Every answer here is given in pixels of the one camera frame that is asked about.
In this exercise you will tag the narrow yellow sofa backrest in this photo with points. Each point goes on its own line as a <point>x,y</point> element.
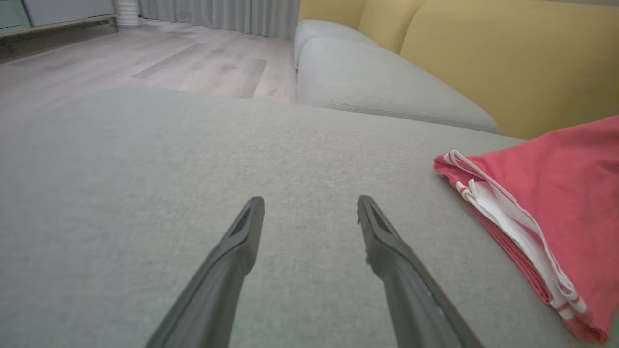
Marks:
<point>387,21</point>

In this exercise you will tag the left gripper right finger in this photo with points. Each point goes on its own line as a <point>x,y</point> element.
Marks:
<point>411,299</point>

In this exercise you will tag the grey sofa chaise seat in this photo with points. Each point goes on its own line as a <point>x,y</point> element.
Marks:
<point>242,159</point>

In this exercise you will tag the grey pleated curtain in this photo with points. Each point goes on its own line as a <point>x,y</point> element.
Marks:
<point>217,14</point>

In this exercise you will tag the large yellow sofa backrest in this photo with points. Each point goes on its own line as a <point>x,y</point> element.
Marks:
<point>508,63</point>

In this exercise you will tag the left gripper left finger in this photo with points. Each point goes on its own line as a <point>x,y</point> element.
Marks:
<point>217,290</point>

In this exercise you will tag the red white lettered jersey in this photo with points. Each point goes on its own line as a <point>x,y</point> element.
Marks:
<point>570,193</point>

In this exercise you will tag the grey sofa seat cushion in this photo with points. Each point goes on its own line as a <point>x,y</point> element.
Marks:
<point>377,82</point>
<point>319,31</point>

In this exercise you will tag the grey low tv cabinet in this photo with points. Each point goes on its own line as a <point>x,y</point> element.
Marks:
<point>67,7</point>

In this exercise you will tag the yellow sofa end backrest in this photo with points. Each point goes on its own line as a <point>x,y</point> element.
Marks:
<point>329,9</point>

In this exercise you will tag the white ribbed bin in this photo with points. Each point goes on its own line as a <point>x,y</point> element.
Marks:
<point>126,12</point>

